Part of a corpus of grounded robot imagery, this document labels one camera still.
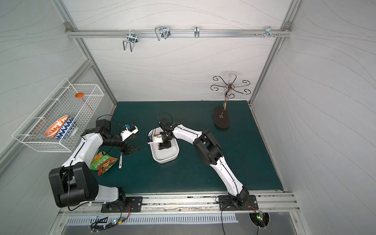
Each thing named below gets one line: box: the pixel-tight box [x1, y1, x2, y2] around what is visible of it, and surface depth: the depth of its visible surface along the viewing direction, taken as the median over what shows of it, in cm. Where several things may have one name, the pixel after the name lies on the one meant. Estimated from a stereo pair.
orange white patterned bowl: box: [44, 115, 74, 140], surface depth 62 cm
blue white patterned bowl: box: [46, 115, 77, 140], surface depth 61 cm
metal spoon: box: [118, 151, 123, 169], surface depth 90 cm
